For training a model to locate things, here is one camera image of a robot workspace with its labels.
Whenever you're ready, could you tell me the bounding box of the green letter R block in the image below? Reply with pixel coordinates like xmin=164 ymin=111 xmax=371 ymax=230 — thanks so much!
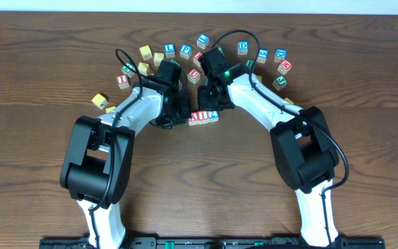
xmin=170 ymin=59 xmax=181 ymax=67

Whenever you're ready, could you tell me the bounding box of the blue letter P block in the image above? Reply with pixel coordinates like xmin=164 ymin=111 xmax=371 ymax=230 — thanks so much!
xmin=180 ymin=44 xmax=192 ymax=59

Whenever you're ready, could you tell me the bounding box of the green number 7 block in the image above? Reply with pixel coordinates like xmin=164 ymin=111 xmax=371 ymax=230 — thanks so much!
xmin=122 ymin=62 xmax=136 ymax=78

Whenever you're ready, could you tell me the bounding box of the green number 4 block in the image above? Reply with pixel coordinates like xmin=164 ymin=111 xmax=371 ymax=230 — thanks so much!
xmin=218 ymin=46 xmax=225 ymax=56

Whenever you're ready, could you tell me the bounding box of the yellow letter S block left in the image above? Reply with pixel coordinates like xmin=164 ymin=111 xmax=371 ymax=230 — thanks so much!
xmin=138 ymin=62 xmax=150 ymax=76

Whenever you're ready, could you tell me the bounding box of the yellow letter K block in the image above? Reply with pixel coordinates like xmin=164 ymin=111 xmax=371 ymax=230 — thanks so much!
xmin=91 ymin=93 xmax=108 ymax=109

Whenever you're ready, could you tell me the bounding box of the blue letter d block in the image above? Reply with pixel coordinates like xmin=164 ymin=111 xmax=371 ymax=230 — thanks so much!
xmin=238 ymin=41 xmax=249 ymax=55
xmin=274 ymin=48 xmax=287 ymax=63

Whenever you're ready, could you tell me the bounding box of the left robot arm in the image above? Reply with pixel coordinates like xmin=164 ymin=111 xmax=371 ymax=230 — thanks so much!
xmin=59 ymin=76 xmax=191 ymax=248

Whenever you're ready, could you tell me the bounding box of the yellow letter Y block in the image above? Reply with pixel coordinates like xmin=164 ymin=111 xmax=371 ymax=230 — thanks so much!
xmin=284 ymin=98 xmax=294 ymax=105

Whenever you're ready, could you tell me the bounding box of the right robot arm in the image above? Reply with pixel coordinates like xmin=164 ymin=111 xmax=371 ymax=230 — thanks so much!
xmin=198 ymin=63 xmax=348 ymax=248

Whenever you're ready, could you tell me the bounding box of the green letter B block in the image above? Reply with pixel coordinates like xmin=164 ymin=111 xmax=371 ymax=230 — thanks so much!
xmin=245 ymin=59 xmax=254 ymax=68

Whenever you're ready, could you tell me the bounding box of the blue letter L block upper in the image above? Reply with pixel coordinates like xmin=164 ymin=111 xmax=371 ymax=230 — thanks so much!
xmin=196 ymin=33 xmax=210 ymax=50

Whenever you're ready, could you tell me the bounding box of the yellow letter s block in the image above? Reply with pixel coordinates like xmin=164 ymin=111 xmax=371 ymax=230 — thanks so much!
xmin=138 ymin=62 xmax=150 ymax=76
xmin=153 ymin=53 xmax=164 ymax=67

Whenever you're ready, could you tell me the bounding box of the green letter J block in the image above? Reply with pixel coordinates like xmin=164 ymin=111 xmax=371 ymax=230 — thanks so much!
xmin=272 ymin=75 xmax=287 ymax=91

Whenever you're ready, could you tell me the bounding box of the blue letter D block right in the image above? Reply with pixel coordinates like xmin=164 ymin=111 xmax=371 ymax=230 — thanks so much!
xmin=274 ymin=48 xmax=287 ymax=63

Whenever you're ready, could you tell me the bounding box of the red letter U block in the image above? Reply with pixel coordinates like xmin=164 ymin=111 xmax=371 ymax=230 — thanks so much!
xmin=187 ymin=68 xmax=201 ymax=84

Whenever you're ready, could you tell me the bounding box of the yellow letter S block right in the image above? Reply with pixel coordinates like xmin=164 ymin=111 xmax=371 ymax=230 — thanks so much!
xmin=153 ymin=53 xmax=164 ymax=67

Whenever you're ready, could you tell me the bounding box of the yellow letter C block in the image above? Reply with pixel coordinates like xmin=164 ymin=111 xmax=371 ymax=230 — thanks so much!
xmin=105 ymin=106 xmax=115 ymax=113

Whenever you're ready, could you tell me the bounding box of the blue letter l block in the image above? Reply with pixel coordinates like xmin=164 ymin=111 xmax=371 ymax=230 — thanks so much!
xmin=164 ymin=44 xmax=176 ymax=58
xmin=196 ymin=33 xmax=210 ymax=50

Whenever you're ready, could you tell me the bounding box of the red letter A block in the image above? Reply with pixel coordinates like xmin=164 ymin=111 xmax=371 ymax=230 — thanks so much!
xmin=188 ymin=111 xmax=199 ymax=126

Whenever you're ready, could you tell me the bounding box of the red letter I block left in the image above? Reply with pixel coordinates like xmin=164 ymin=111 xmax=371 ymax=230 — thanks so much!
xmin=116 ymin=75 xmax=130 ymax=89

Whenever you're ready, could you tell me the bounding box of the blue number 2 block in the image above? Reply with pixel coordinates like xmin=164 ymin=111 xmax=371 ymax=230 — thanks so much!
xmin=208 ymin=111 xmax=219 ymax=122

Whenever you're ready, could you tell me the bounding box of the blue number 5 block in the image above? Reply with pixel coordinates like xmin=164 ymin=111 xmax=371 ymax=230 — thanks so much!
xmin=256 ymin=48 xmax=269 ymax=64

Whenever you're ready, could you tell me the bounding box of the red letter M block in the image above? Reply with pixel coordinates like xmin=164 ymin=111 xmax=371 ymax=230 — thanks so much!
xmin=277 ymin=59 xmax=292 ymax=75

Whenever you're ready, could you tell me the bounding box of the yellow letter W block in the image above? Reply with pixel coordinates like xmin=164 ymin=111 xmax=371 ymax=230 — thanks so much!
xmin=140 ymin=45 xmax=153 ymax=61

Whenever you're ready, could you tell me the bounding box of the blue letter L block left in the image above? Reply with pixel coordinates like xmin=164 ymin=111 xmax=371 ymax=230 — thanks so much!
xmin=164 ymin=44 xmax=176 ymax=58

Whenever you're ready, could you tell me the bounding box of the red letter E block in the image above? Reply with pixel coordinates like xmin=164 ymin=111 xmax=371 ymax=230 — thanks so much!
xmin=193 ymin=51 xmax=203 ymax=67

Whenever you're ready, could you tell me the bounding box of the blue letter D block left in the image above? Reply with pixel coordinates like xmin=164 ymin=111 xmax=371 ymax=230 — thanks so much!
xmin=238 ymin=41 xmax=249 ymax=55

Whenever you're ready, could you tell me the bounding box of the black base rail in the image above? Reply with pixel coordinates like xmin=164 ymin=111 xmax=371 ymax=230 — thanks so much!
xmin=39 ymin=234 xmax=386 ymax=249

